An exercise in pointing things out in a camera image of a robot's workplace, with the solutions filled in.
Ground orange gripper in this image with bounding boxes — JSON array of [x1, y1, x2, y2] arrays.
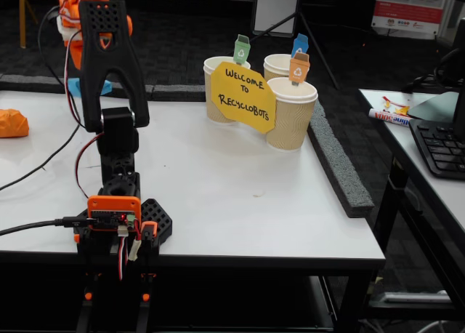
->
[[68, 40, 83, 71]]

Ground blue paper wad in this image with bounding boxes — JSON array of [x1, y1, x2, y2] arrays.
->
[[67, 76, 112, 97]]

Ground black grid robot base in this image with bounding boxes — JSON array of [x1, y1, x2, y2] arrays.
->
[[72, 197, 174, 246]]

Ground long grey foam strip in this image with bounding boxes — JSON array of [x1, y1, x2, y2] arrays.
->
[[0, 73, 153, 102], [307, 98, 375, 220]]

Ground orange crumpled paper wad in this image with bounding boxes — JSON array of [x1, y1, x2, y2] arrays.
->
[[0, 108, 30, 138]]

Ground paper cup with green label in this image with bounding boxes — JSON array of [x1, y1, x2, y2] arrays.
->
[[203, 55, 251, 125]]

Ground orange controller board holder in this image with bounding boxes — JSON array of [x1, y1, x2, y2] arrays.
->
[[86, 195, 142, 236]]

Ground green recycling bin label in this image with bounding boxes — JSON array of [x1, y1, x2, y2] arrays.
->
[[232, 33, 251, 64]]

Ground yellow welcome sign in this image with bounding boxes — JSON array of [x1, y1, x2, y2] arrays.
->
[[210, 61, 277, 134]]

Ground paper cup with blue label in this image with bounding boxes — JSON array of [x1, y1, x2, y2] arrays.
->
[[263, 53, 295, 82]]

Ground white board panel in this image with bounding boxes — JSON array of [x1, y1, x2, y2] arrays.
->
[[251, 0, 302, 38]]

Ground blue recycling bin label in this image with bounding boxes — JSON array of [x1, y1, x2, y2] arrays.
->
[[291, 33, 310, 59]]

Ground orange recycling bin label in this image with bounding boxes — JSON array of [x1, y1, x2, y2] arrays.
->
[[289, 52, 312, 87]]

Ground paper cup with orange label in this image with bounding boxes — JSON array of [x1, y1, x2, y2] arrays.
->
[[266, 76, 319, 153]]

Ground black table clamp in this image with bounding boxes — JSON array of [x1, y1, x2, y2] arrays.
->
[[74, 234, 101, 333], [136, 220, 161, 333]]

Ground black tripod stand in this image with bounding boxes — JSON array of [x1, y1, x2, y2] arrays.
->
[[246, 11, 339, 90]]

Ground white red marker pen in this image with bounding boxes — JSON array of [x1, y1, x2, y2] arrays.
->
[[368, 108, 413, 128]]

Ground white and red poster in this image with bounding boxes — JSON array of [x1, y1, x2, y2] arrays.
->
[[371, 0, 446, 40]]

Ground black keyboard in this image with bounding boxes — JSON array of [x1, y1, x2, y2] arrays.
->
[[408, 119, 465, 181]]

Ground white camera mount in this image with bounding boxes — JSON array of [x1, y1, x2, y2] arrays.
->
[[56, 17, 81, 43]]

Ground black camera cable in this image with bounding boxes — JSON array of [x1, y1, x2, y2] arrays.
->
[[0, 5, 81, 192]]

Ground black usb cable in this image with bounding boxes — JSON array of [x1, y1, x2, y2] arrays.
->
[[0, 216, 97, 239]]

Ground red white black wires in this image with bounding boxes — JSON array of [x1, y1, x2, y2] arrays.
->
[[116, 234, 130, 281]]

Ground black work table frame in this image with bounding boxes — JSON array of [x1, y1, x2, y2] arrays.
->
[[0, 251, 387, 333]]

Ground black side table frame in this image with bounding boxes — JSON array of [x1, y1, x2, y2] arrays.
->
[[357, 88, 465, 312]]

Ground black cable bundle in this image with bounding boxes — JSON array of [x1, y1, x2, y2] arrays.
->
[[403, 47, 465, 94]]

